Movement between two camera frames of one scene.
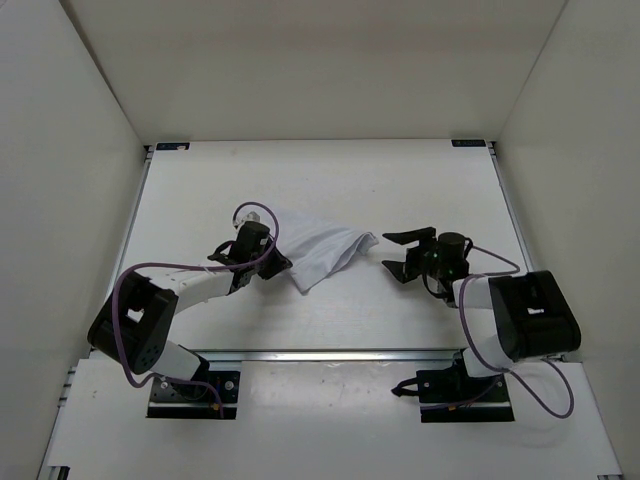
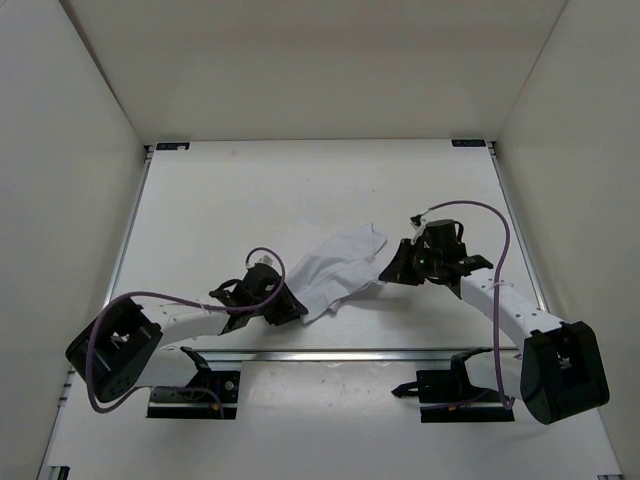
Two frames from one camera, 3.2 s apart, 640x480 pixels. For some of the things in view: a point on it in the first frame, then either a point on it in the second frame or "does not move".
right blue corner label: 468,142 does not move
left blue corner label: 172,146 does not move
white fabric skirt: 319,252 -> 336,270
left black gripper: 280,263 -> 288,310
